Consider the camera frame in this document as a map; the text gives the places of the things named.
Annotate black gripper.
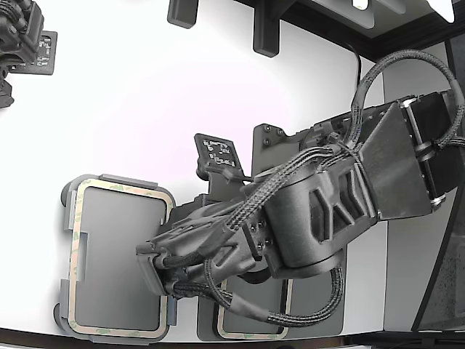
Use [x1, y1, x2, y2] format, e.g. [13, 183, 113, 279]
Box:
[169, 173, 251, 230]

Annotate black six-joint robot arm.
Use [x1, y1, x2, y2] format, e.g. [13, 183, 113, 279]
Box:
[136, 90, 465, 297]

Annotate grey holder with black legs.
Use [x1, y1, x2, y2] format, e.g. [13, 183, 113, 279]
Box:
[54, 173, 182, 346]

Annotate tall black stand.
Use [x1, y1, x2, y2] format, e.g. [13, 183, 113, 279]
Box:
[252, 0, 281, 57]

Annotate small black stand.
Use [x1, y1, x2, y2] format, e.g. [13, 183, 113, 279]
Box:
[166, 0, 200, 29]

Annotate black diagonal strut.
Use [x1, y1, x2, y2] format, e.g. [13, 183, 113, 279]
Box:
[412, 196, 461, 332]

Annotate wrist camera circuit board module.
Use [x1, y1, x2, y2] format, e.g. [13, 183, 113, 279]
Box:
[193, 132, 254, 190]

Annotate black braided cable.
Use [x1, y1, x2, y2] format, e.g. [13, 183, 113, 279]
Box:
[214, 145, 360, 233]
[203, 254, 345, 328]
[350, 49, 465, 153]

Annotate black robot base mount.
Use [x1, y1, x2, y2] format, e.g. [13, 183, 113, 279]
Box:
[251, 123, 310, 181]

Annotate grey flat base plate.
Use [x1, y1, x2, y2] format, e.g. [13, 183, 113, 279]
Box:
[197, 239, 349, 342]

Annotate thin black cable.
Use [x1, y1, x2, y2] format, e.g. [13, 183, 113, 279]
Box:
[343, 39, 363, 99]

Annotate black side camera on mount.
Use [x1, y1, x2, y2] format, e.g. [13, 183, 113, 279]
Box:
[0, 0, 58, 110]

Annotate black moulded frame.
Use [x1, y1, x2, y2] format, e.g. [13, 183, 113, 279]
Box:
[279, 0, 465, 63]

